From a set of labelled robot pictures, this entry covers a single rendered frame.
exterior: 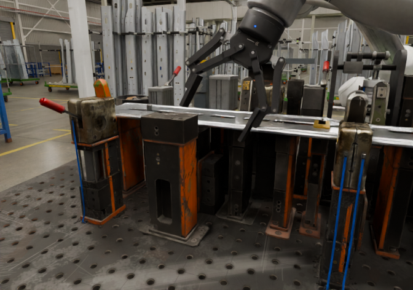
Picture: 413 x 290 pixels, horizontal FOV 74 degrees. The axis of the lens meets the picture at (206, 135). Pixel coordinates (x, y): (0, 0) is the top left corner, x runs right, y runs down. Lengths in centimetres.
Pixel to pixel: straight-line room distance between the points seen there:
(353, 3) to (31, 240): 90
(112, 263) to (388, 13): 73
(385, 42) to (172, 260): 109
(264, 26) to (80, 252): 67
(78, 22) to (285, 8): 388
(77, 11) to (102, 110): 353
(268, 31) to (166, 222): 54
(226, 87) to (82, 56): 345
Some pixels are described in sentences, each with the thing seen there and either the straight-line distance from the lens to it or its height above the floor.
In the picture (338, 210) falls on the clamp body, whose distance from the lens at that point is 60.
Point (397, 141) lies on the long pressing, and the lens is 71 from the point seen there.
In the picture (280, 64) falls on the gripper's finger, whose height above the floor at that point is 115.
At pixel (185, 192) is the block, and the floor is 84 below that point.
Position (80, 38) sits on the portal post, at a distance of 426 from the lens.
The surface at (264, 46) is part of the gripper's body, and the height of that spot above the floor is 118.
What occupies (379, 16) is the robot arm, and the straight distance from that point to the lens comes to 54.
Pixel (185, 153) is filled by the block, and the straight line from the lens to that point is 67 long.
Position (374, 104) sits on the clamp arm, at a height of 104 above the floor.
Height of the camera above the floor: 116
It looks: 15 degrees down
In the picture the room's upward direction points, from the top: straight up
